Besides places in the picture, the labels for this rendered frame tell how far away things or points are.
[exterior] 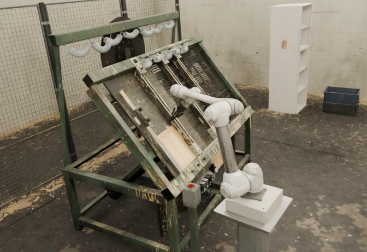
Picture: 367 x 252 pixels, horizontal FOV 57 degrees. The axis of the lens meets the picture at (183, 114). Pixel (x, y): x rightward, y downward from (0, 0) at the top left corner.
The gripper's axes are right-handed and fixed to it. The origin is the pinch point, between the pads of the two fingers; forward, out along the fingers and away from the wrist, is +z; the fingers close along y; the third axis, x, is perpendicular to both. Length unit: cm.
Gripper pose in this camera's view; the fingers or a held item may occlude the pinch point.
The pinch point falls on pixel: (171, 118)
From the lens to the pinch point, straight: 327.3
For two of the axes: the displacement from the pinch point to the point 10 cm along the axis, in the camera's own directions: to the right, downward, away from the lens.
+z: -5.9, 6.5, 4.8
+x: 0.0, 5.9, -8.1
